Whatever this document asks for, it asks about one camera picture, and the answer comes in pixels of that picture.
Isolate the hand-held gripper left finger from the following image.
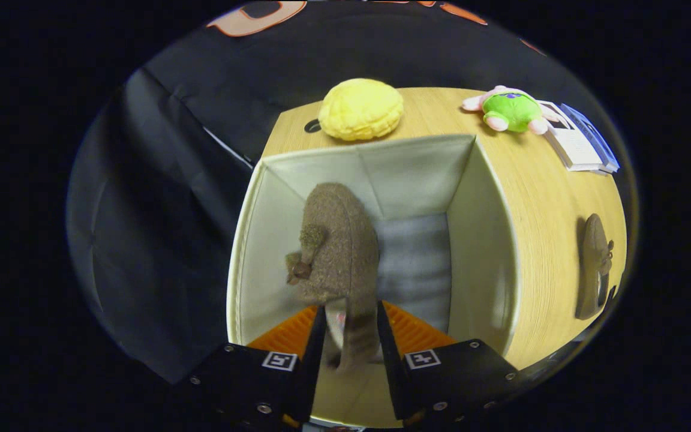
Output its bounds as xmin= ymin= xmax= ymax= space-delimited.
xmin=187 ymin=303 xmax=328 ymax=430

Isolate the brown fuzzy shoe with bow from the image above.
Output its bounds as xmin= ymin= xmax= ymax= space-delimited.
xmin=286 ymin=182 xmax=382 ymax=373
xmin=575 ymin=214 xmax=615 ymax=320

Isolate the beige fabric storage box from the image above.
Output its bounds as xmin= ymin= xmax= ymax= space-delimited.
xmin=227 ymin=133 xmax=520 ymax=430

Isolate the yellow plush bun toy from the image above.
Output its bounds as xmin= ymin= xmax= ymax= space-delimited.
xmin=318 ymin=78 xmax=405 ymax=142

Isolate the white book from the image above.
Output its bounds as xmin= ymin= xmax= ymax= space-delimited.
xmin=537 ymin=101 xmax=604 ymax=172

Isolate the blue book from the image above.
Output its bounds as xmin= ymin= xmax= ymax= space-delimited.
xmin=560 ymin=103 xmax=620 ymax=175

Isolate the green and pink plush toy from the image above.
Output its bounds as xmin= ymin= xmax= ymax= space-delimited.
xmin=462 ymin=85 xmax=553 ymax=135

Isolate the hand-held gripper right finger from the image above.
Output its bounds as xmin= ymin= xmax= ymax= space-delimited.
xmin=377 ymin=300 xmax=519 ymax=428

